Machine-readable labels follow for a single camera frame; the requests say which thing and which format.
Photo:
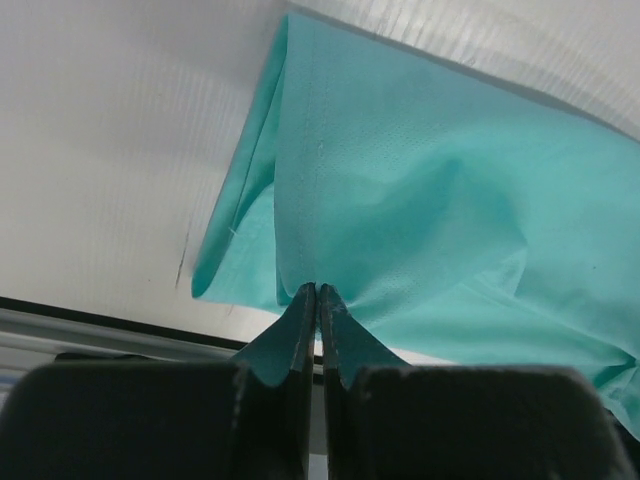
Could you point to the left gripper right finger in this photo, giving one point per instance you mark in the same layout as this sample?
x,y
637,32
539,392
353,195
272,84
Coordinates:
x,y
387,419

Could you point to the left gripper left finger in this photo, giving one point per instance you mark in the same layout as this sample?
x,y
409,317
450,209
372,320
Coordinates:
x,y
244,418

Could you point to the teal t shirt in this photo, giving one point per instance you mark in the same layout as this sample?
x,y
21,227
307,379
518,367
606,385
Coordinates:
x,y
455,218

